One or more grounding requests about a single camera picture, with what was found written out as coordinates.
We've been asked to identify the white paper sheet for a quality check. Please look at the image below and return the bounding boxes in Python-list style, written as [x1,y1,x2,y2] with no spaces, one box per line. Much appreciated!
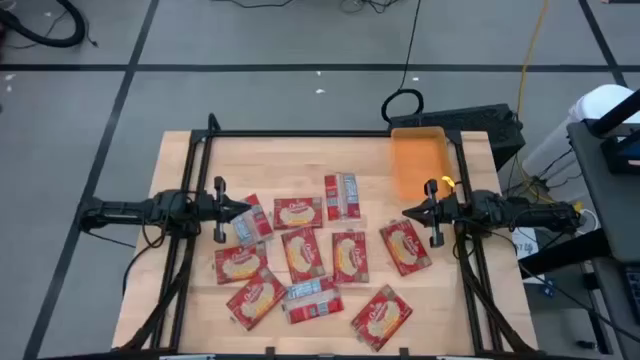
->
[510,227,541,261]

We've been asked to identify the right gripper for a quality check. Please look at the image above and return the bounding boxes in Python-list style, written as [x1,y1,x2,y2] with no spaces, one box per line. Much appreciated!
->
[401,178,462,250]

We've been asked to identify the black slanted post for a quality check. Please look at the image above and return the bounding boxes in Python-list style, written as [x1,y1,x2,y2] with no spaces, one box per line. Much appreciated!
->
[588,88,640,137]

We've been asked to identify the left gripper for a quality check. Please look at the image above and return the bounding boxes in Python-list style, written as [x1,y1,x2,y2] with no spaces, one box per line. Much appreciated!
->
[198,175,253,245]

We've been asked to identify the yellow floor cable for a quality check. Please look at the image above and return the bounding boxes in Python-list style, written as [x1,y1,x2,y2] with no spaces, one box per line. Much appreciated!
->
[514,0,557,204]

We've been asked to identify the orange plastic basket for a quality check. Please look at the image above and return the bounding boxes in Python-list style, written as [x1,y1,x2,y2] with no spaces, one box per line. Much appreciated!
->
[390,126,454,201]

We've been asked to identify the black looped floor cable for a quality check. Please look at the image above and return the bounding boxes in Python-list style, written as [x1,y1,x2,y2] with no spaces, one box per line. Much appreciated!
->
[380,0,425,125]

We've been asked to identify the dark keyboard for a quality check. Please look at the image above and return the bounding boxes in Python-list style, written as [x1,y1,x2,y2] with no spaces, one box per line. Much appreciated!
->
[622,264,640,326]

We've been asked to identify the white cylindrical bin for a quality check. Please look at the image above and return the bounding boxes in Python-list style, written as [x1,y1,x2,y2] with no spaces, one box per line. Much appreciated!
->
[521,83,637,179]

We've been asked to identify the thin black base cable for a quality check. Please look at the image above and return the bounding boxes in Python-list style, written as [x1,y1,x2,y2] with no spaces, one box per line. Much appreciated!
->
[121,230,169,297]

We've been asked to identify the thick black vacuum hose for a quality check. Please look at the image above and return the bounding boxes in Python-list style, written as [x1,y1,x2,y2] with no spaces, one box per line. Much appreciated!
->
[0,0,87,49]

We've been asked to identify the black desk leg bar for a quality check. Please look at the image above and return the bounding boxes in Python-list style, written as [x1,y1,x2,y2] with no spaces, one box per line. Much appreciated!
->
[518,228,614,279]

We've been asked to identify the dark monitor with blue screen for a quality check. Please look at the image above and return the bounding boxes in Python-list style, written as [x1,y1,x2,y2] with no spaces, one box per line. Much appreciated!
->
[599,133,640,176]

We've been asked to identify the grey desk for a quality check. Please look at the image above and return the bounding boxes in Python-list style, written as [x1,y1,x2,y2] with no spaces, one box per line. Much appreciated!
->
[567,119,640,264]

